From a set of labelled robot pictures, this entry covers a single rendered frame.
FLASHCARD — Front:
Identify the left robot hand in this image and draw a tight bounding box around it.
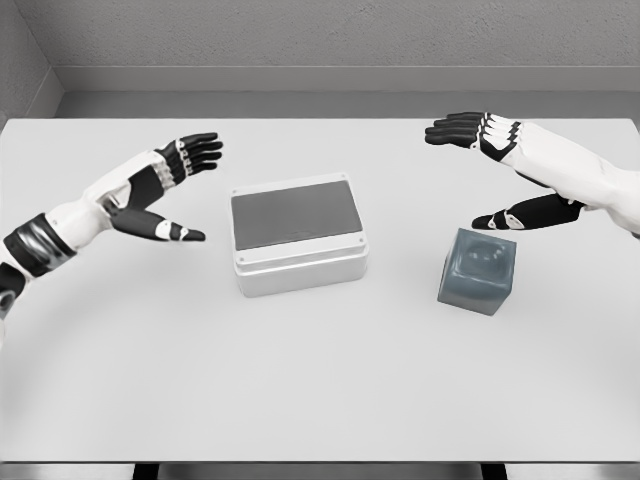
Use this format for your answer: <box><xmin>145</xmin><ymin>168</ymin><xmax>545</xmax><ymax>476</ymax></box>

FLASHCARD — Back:
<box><xmin>81</xmin><ymin>131</ymin><xmax>225</xmax><ymax>244</ymax></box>

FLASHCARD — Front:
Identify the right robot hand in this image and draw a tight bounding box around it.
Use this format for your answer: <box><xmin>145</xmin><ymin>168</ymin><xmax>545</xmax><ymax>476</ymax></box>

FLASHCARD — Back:
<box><xmin>424</xmin><ymin>110</ymin><xmax>609</xmax><ymax>231</ymax></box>

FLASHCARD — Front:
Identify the grey-blue cube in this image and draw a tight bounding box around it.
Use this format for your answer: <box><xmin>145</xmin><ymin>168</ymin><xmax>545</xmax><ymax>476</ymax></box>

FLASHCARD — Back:
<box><xmin>437</xmin><ymin>227</ymin><xmax>519</xmax><ymax>318</ymax></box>

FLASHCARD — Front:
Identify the white box with grey top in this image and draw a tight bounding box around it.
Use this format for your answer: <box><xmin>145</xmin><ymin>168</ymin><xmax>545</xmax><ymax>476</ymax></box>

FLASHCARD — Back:
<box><xmin>230</xmin><ymin>171</ymin><xmax>371</xmax><ymax>299</ymax></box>

